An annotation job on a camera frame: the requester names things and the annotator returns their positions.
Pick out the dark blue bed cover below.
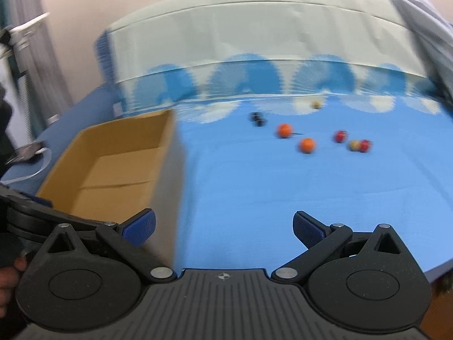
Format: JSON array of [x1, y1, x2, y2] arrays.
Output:
[[0, 85, 124, 194]]

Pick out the person's left hand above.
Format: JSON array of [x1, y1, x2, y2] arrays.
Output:
[[0, 256, 29, 313]]

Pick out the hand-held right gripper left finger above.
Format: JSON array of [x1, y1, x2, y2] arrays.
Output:
[[42, 208, 178, 284]]

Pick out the black smartphone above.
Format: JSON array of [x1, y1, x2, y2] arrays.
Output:
[[6, 142, 46, 165]]

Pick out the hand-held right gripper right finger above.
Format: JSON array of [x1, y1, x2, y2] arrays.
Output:
[[271, 211, 408, 284]]

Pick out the grey crumpled cloth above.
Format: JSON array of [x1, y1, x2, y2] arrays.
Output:
[[371, 0, 453, 104]]

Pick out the white charging cable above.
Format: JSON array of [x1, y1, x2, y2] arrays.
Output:
[[0, 147, 54, 185]]

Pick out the white phone holder stand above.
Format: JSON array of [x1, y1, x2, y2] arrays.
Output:
[[0, 12, 51, 142]]

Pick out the blue fan-print bed sheet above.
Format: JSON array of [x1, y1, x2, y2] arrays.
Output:
[[94, 0, 453, 284]]

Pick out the grey curtain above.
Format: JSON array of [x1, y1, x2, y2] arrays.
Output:
[[5, 0, 74, 128]]

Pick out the brown cardboard box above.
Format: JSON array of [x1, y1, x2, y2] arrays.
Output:
[[35, 109, 189, 268]]

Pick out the orange tangerine with stem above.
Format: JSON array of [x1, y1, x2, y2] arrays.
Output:
[[275, 123, 304, 139]]

